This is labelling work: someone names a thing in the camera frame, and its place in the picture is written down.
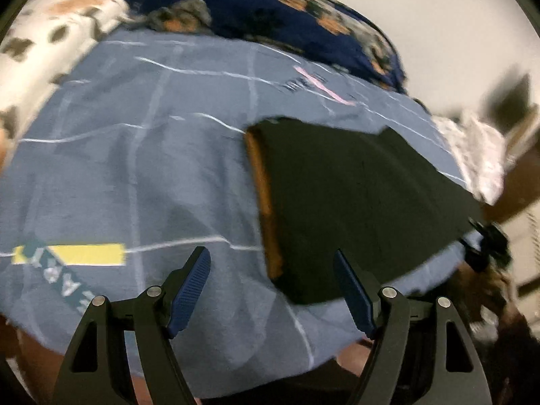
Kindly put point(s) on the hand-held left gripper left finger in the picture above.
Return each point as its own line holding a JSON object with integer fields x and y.
{"x": 190, "y": 286}

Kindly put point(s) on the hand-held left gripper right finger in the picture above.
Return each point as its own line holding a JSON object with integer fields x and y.
{"x": 352, "y": 289}

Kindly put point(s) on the black pants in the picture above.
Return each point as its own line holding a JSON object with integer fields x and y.
{"x": 358, "y": 198}

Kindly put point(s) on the wooden furniture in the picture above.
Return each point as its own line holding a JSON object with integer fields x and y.
{"x": 517, "y": 185}

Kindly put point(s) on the white patterned cloth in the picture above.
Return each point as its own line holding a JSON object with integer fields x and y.
{"x": 481, "y": 152}

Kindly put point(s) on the blue grid bed sheet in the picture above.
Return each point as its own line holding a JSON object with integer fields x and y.
{"x": 126, "y": 177}

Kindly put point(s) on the white floral pillow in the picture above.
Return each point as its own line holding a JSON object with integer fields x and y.
{"x": 33, "y": 71}

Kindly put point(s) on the navy printed blanket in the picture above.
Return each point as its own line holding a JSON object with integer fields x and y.
{"x": 274, "y": 12}

